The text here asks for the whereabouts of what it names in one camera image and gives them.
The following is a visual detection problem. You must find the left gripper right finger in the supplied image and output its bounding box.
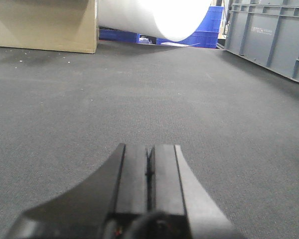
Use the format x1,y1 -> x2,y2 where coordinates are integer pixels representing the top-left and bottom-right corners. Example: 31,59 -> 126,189
149,144 -> 244,239

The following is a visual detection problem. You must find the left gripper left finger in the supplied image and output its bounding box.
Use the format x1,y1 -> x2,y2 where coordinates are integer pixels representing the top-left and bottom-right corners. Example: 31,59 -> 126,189
6,143 -> 148,239

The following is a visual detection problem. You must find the blue plastic crate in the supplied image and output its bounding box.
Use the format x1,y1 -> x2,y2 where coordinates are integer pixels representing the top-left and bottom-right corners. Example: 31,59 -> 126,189
99,6 -> 224,48

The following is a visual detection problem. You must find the white foam roll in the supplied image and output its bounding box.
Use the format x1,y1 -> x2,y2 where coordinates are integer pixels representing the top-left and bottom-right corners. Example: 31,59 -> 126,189
98,0 -> 211,41

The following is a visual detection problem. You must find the grey plastic crate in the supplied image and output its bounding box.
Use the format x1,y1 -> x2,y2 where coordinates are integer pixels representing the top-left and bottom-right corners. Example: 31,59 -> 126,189
225,0 -> 299,83

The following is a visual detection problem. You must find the cardboard box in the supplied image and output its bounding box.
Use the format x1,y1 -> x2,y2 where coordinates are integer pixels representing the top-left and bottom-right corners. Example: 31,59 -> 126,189
0,0 -> 98,54

